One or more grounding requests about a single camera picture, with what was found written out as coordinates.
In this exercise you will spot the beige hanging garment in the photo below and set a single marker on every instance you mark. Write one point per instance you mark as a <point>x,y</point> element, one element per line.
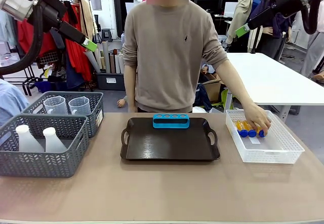
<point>87,16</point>

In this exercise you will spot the person's right forearm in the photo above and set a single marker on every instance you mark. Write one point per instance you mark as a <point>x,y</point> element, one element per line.
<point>130,89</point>

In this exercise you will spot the white paper label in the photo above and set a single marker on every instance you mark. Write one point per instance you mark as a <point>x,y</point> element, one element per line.
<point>254,141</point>

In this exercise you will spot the blue test tube rack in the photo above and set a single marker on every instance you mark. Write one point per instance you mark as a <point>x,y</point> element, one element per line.
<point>170,124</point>

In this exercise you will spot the black clothes rack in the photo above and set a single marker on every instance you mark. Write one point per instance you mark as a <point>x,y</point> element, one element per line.
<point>30,86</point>

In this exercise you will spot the white background table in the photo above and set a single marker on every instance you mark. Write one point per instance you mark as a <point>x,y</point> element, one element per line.
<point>268,79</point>

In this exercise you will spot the person's left forearm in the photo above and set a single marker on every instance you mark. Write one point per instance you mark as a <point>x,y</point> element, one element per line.
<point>235,84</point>

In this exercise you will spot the white perforated plastic basket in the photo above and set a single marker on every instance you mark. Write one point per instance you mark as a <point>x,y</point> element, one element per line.
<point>268,154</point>

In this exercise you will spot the person's left hand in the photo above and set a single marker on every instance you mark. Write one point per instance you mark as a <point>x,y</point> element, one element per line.
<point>257,117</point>

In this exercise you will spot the orange tube with blue cap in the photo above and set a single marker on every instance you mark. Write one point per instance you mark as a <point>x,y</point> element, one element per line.
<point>249,129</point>
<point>262,133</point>
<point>240,127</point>

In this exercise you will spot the red hanging garments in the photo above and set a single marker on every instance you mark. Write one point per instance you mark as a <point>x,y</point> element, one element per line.
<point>78,59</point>

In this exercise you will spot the person in beige sweater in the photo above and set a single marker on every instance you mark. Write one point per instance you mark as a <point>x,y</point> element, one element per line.
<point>167,56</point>

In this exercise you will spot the grey storage bin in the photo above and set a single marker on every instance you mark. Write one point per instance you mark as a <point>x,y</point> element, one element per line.
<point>110,81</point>

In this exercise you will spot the grey plastic basket with label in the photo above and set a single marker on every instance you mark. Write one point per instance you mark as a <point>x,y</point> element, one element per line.
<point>95,102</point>

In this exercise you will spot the mannequin in beige coat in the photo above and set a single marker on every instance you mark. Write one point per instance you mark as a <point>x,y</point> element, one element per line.
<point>243,13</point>

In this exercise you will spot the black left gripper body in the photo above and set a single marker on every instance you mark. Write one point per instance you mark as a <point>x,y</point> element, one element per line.
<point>51,9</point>

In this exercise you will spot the blue fabric bag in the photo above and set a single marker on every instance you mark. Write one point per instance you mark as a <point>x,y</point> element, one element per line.
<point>202,97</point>

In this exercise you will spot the white translucent conical flask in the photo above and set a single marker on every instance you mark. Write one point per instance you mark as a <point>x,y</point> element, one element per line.
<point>53,141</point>
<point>27,140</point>

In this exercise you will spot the brown paper roll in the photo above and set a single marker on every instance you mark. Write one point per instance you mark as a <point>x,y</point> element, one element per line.
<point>112,63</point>

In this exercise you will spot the cardboard box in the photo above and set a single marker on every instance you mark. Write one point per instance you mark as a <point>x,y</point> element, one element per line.
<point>213,86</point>

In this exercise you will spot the white paper roll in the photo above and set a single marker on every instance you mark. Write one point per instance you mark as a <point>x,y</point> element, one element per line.
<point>92,61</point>

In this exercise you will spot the clear plastic measuring beaker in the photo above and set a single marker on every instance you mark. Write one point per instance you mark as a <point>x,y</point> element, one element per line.
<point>55,106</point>
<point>79,106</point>

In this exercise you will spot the grey paper roll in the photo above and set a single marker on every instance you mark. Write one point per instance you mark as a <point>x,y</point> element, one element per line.
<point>106,56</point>

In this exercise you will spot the dark brown serving tray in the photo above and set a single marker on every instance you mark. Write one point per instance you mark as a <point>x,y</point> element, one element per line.
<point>169,145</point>

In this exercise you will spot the person in light blue shirt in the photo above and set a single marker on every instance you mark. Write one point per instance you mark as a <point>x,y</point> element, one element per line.
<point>11,99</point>

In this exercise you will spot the person in grey trousers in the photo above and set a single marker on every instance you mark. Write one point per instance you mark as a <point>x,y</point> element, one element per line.
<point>312,54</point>

